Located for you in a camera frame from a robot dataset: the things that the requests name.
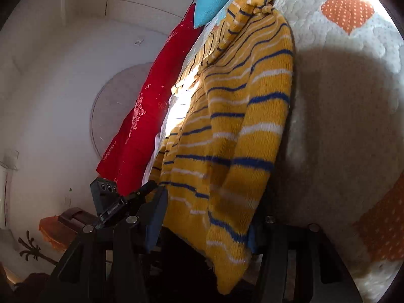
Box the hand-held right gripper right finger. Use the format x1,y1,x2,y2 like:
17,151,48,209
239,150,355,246
248,215,359,303

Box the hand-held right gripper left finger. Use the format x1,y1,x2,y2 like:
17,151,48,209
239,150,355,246
47,189,169,303

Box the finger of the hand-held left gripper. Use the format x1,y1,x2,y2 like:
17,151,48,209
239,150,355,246
122,180,158,209

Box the yellow striped knit sweater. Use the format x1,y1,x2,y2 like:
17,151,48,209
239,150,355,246
147,0,295,295

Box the dark wooden furniture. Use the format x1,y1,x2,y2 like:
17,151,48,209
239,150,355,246
58,207,100,232

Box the orange fringed cloth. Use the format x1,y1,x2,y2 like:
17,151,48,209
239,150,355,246
39,215,78,252

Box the red patterned blanket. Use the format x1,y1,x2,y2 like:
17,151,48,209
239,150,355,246
96,3,206,197

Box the black floral decal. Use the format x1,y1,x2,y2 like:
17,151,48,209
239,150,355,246
17,230,59,266

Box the white quilt with orange hearts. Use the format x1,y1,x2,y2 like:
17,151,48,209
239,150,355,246
142,0,404,303

